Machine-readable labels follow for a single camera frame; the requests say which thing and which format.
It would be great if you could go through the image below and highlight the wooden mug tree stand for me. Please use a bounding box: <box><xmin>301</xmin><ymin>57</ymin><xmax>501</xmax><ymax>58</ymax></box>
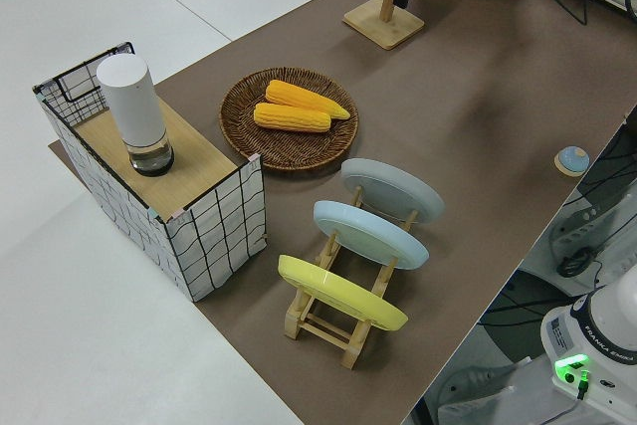
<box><xmin>342</xmin><ymin>0</ymin><xmax>426</xmax><ymax>52</ymax></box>

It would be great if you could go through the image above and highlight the brown table mat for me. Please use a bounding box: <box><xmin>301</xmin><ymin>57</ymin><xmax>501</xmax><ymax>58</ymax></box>
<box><xmin>48</xmin><ymin>0</ymin><xmax>637</xmax><ymax>425</ymax></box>

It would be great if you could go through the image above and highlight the yellow corn cob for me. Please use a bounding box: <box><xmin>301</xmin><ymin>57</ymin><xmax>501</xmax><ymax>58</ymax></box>
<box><xmin>264</xmin><ymin>79</ymin><xmax>352</xmax><ymax>121</ymax></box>
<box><xmin>253</xmin><ymin>102</ymin><xmax>333</xmax><ymax>134</ymax></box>

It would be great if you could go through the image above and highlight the grey plate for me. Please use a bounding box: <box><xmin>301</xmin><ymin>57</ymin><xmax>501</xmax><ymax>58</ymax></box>
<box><xmin>339</xmin><ymin>157</ymin><xmax>446</xmax><ymax>227</ymax></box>

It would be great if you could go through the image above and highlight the brown wicker basket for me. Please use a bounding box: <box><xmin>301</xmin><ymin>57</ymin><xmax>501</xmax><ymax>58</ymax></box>
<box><xmin>219</xmin><ymin>66</ymin><xmax>360</xmax><ymax>175</ymax></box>

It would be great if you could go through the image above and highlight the blue dome bell wooden base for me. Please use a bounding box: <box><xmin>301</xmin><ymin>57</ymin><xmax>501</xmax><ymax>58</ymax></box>
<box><xmin>553</xmin><ymin>145</ymin><xmax>591</xmax><ymax>178</ymax></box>

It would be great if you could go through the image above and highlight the light blue plate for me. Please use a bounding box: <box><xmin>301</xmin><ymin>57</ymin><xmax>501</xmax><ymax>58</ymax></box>
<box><xmin>312</xmin><ymin>199</ymin><xmax>431</xmax><ymax>273</ymax></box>

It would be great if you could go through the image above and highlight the white power strip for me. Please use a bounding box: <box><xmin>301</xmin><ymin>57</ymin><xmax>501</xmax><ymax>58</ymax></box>
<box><xmin>548</xmin><ymin>189</ymin><xmax>637</xmax><ymax>273</ymax></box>

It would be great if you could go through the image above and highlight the white cylinder clear base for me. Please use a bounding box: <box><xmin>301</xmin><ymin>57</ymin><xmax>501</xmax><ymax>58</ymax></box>
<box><xmin>96</xmin><ymin>55</ymin><xmax>176</xmax><ymax>178</ymax></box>

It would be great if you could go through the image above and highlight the grid pattern box wooden top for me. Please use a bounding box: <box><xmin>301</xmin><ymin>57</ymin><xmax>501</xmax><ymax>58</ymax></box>
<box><xmin>32</xmin><ymin>40</ymin><xmax>268</xmax><ymax>304</ymax></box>

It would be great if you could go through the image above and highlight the yellow plate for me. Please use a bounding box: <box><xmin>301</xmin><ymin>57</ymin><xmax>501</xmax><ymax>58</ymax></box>
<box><xmin>277</xmin><ymin>254</ymin><xmax>410</xmax><ymax>332</ymax></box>

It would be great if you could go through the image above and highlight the wooden plate rack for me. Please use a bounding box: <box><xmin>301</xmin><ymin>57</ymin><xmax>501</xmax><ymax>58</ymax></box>
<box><xmin>283</xmin><ymin>184</ymin><xmax>420</xmax><ymax>371</ymax></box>

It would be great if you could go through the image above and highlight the black coiled cable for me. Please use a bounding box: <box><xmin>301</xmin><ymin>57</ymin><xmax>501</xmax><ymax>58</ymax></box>
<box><xmin>555</xmin><ymin>247</ymin><xmax>597</xmax><ymax>279</ymax></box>

